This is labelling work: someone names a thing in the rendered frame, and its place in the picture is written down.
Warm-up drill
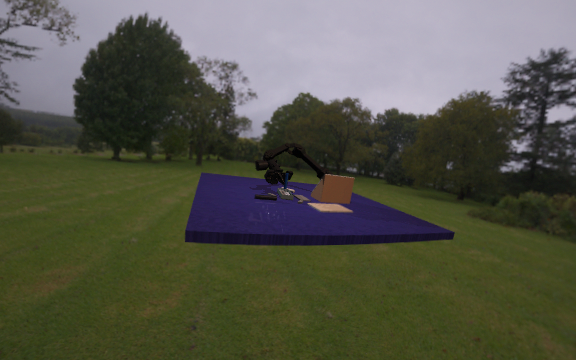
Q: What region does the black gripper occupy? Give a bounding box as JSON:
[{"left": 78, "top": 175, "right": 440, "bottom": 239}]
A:
[{"left": 264, "top": 164, "right": 294, "bottom": 185}]

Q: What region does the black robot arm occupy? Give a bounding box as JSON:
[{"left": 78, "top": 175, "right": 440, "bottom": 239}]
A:
[{"left": 255, "top": 143, "right": 334, "bottom": 184}]

